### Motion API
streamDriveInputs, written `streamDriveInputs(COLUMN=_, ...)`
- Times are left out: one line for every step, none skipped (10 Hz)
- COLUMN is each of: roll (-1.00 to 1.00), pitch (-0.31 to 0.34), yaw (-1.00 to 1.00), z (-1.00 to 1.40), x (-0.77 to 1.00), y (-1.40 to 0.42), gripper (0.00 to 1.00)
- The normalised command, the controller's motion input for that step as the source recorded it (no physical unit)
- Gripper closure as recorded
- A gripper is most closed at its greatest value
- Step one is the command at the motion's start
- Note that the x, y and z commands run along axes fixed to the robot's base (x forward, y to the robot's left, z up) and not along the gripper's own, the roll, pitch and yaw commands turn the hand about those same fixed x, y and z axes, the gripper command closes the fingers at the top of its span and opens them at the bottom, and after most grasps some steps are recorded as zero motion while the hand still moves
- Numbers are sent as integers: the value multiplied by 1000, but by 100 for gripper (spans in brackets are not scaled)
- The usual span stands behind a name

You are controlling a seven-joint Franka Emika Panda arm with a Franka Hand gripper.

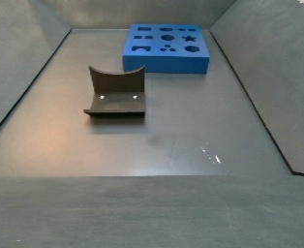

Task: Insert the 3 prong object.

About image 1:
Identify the black curved plastic bracket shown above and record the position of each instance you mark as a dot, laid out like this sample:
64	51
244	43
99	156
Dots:
119	93

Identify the blue foam shape-sorter block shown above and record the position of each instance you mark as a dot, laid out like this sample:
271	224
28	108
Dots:
165	48

